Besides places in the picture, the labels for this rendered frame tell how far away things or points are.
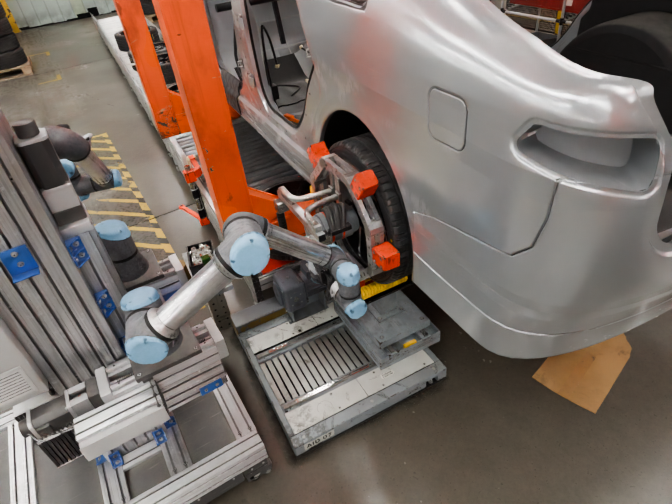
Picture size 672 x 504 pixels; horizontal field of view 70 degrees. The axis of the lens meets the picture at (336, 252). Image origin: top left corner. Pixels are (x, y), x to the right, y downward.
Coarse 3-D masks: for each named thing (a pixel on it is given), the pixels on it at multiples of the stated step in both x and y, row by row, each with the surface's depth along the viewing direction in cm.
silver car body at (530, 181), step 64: (256, 0) 353; (320, 0) 177; (384, 0) 145; (448, 0) 129; (640, 0) 240; (256, 64) 280; (320, 64) 191; (384, 64) 150; (448, 64) 124; (512, 64) 109; (576, 64) 105; (640, 64) 227; (256, 128) 320; (384, 128) 164; (448, 128) 132; (512, 128) 111; (576, 128) 102; (640, 128) 99; (448, 192) 143; (512, 192) 119; (576, 192) 108; (640, 192) 107; (448, 256) 156; (512, 256) 128; (576, 256) 118; (640, 256) 118; (512, 320) 141; (576, 320) 134; (640, 320) 151
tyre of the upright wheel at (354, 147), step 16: (336, 144) 202; (352, 144) 192; (368, 144) 190; (352, 160) 193; (368, 160) 184; (384, 160) 184; (384, 176) 181; (384, 192) 179; (400, 192) 181; (384, 208) 182; (400, 208) 180; (400, 224) 181; (400, 240) 184; (400, 256) 188; (384, 272) 204; (400, 272) 196
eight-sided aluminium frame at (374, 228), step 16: (320, 160) 201; (336, 160) 197; (320, 176) 213; (352, 176) 183; (352, 192) 183; (320, 208) 228; (368, 208) 185; (368, 224) 181; (368, 240) 186; (352, 256) 225; (368, 256) 192; (368, 272) 197
